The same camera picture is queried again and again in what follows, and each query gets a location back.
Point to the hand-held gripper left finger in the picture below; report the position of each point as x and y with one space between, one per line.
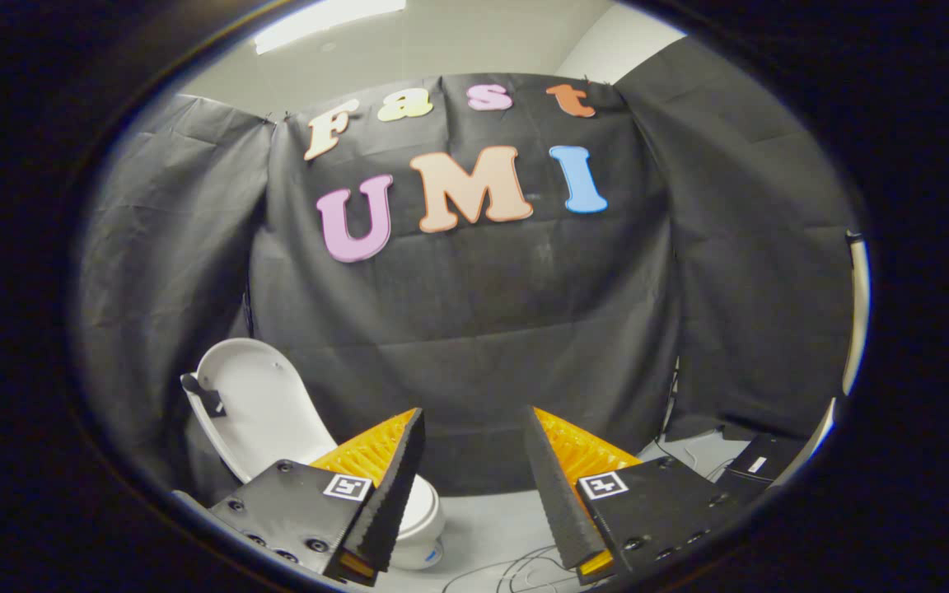
392 494

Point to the black backdrop cloth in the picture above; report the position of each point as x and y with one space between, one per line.
474 329

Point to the black box with white label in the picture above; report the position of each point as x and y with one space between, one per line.
771 465

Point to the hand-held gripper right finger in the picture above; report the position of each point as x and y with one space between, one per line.
557 494

